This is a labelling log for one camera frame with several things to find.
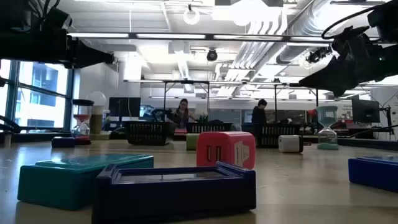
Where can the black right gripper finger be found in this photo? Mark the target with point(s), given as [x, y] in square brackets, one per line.
[335, 77]

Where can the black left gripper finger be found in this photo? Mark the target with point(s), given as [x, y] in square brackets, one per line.
[87, 56]

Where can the teal hourglass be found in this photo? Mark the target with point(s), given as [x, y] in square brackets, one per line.
[327, 112]

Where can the red sand hourglass black caps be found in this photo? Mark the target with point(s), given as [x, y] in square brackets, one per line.
[82, 102]

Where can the white USB charger cube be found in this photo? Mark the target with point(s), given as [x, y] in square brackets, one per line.
[289, 143]

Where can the blue plastic box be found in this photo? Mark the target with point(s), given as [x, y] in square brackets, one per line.
[373, 174]
[63, 142]

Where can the teal plastic box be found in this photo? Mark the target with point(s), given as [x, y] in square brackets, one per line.
[56, 186]

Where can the green USB charger cube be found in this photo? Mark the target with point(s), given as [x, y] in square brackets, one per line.
[191, 141]

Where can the pink USB charger cube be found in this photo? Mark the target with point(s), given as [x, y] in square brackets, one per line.
[202, 146]

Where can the red machine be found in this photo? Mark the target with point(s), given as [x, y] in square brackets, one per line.
[311, 112]

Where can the black computer monitor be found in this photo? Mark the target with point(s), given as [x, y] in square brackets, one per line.
[366, 111]
[124, 107]

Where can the large window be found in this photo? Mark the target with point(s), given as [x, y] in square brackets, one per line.
[40, 93]

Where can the globe bulb lamp wooden base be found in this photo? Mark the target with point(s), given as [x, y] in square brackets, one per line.
[96, 121]

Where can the black slanted strut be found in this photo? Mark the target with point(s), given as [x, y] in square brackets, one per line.
[9, 124]

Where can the person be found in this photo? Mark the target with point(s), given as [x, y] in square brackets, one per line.
[259, 115]
[183, 115]

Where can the overhead rig light bar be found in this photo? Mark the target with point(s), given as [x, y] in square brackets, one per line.
[171, 36]

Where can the black slotted plastic basket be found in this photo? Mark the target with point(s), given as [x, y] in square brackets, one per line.
[146, 133]
[208, 127]
[270, 135]

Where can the navy box with clear window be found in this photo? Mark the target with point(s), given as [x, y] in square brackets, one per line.
[174, 199]

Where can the black overhead rig camera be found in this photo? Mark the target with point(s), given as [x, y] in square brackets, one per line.
[317, 55]

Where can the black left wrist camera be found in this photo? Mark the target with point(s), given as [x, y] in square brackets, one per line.
[46, 18]

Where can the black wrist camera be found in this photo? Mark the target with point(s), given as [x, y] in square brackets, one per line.
[46, 18]
[385, 18]

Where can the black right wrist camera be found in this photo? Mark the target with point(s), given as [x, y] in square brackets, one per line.
[385, 18]

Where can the silver ventilation duct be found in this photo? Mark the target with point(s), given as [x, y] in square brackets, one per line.
[311, 28]

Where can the black metal workstation frame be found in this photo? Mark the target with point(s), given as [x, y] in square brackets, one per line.
[186, 82]
[275, 99]

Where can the black table edge frame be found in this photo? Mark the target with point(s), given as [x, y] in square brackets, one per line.
[367, 143]

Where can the black ceiling camera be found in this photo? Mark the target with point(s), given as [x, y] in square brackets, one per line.
[212, 55]

